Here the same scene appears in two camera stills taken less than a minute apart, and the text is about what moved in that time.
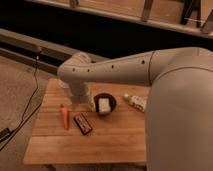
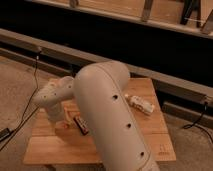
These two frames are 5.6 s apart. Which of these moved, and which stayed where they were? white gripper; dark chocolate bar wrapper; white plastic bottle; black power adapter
Moved: white gripper
Stayed: black power adapter; white plastic bottle; dark chocolate bar wrapper
